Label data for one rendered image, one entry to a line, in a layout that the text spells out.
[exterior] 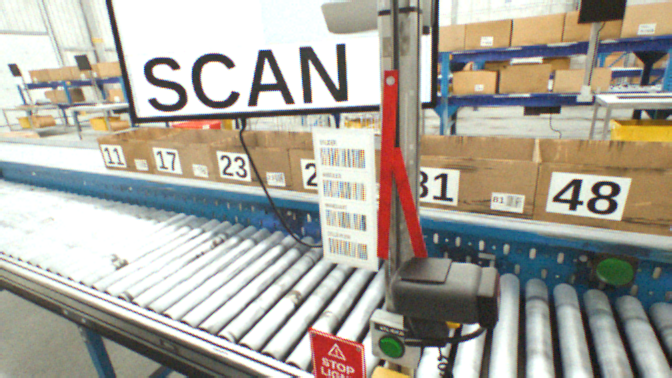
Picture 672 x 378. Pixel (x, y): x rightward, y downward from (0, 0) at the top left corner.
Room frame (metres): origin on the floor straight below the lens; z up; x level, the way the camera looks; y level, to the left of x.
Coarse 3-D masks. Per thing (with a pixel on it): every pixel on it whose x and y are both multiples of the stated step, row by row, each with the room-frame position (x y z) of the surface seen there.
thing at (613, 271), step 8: (600, 264) 0.70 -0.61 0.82; (608, 264) 0.69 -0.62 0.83; (616, 264) 0.69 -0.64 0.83; (624, 264) 0.68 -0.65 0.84; (600, 272) 0.70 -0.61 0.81; (608, 272) 0.69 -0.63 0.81; (616, 272) 0.68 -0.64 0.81; (624, 272) 0.68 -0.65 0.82; (632, 272) 0.67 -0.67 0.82; (608, 280) 0.69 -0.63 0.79; (616, 280) 0.68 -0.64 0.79; (624, 280) 0.68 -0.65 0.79
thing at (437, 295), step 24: (408, 264) 0.36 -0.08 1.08; (432, 264) 0.35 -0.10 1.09; (456, 264) 0.35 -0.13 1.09; (408, 288) 0.33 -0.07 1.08; (432, 288) 0.32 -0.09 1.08; (456, 288) 0.31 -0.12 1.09; (480, 288) 0.30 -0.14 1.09; (408, 312) 0.33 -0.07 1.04; (432, 312) 0.31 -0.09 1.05; (456, 312) 0.30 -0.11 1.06; (480, 312) 0.29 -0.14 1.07; (408, 336) 0.34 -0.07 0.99; (432, 336) 0.33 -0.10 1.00
